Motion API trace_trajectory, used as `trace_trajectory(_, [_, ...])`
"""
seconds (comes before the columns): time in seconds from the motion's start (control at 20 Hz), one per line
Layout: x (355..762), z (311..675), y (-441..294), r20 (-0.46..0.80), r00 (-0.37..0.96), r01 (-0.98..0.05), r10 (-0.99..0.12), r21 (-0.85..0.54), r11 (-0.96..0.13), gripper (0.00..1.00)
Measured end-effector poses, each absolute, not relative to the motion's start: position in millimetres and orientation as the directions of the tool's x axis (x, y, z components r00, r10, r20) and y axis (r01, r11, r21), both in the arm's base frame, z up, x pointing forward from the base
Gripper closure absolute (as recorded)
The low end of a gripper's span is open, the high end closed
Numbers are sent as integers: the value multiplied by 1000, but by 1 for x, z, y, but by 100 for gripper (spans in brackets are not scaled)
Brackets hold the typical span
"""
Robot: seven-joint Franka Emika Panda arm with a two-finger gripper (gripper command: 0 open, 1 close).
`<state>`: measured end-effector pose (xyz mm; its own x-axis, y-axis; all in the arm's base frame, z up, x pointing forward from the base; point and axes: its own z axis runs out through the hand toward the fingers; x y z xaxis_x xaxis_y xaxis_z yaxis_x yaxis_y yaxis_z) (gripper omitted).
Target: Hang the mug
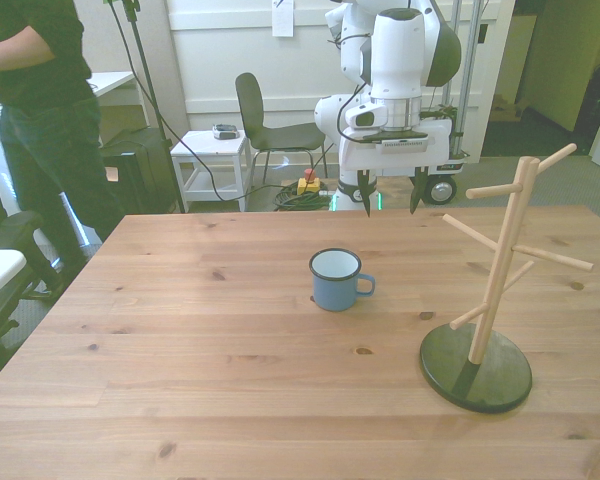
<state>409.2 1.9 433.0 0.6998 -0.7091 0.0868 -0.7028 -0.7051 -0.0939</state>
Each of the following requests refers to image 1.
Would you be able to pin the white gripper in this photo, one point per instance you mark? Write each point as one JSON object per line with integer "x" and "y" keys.
{"x": 405, "y": 152}

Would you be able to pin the blue enamel mug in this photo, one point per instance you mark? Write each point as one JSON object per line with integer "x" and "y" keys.
{"x": 337, "y": 295}

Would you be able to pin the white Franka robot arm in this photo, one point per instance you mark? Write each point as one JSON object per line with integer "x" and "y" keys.
{"x": 395, "y": 55}

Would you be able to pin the wooden mug tree black base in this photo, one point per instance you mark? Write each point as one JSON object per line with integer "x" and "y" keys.
{"x": 500, "y": 385}

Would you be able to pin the white wheeled cart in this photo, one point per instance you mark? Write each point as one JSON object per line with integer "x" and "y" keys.
{"x": 442, "y": 191}

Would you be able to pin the yellow emergency stop button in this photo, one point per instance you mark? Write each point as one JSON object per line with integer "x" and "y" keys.
{"x": 308, "y": 185}

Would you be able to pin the black plastic chair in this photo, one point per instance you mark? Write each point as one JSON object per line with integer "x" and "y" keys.
{"x": 250, "y": 105}

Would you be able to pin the small grey handheld device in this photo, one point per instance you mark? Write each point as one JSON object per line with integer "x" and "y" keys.
{"x": 225, "y": 132}

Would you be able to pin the small white side table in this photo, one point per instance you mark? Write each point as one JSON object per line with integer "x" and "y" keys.
{"x": 210, "y": 145}

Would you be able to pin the white paper sheet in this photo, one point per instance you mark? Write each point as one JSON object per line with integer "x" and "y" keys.
{"x": 282, "y": 20}

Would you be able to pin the black bag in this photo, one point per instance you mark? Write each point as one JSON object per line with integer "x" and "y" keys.
{"x": 597, "y": 105}

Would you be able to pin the black computer tower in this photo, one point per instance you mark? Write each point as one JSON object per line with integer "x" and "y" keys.
{"x": 140, "y": 165}

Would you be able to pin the black tripod stand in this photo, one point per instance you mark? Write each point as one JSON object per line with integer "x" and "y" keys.
{"x": 145, "y": 65}

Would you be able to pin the orange sticky note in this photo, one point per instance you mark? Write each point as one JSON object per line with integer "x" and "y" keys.
{"x": 112, "y": 174}

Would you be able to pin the white desk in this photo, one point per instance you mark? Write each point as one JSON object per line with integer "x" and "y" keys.
{"x": 110, "y": 82}

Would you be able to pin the person in dark clothes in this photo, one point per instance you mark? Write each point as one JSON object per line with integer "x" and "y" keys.
{"x": 40, "y": 125}

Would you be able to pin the black office chair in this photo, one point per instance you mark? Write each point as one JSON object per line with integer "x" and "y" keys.
{"x": 15, "y": 230}

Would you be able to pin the aluminium frame post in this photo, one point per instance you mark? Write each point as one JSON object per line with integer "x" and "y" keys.
{"x": 467, "y": 75}

